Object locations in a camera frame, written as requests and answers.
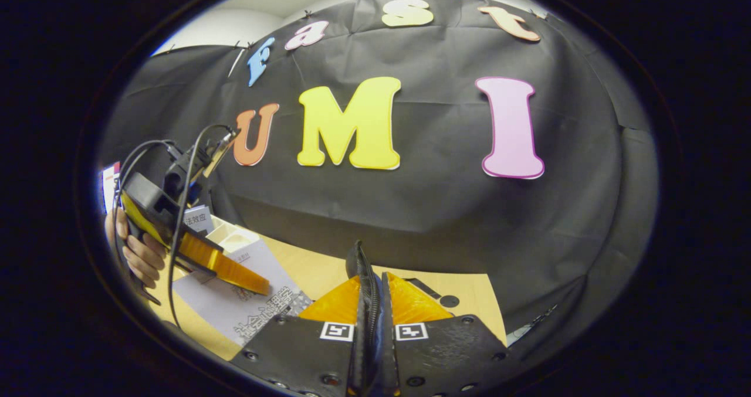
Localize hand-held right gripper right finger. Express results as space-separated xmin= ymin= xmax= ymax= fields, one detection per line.
xmin=381 ymin=271 xmax=508 ymax=397

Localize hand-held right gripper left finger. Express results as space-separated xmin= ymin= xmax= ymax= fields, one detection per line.
xmin=230 ymin=274 xmax=367 ymax=397

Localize white plastic bookshelf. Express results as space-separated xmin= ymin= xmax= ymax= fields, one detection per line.
xmin=205 ymin=215 xmax=262 ymax=254

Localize white book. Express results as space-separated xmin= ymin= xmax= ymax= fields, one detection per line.
xmin=173 ymin=239 xmax=314 ymax=348

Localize blue schoolbag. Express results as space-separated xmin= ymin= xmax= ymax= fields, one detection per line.
xmin=345 ymin=240 xmax=461 ymax=397

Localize computer monitor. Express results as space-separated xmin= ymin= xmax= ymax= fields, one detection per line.
xmin=101 ymin=161 xmax=121 ymax=213

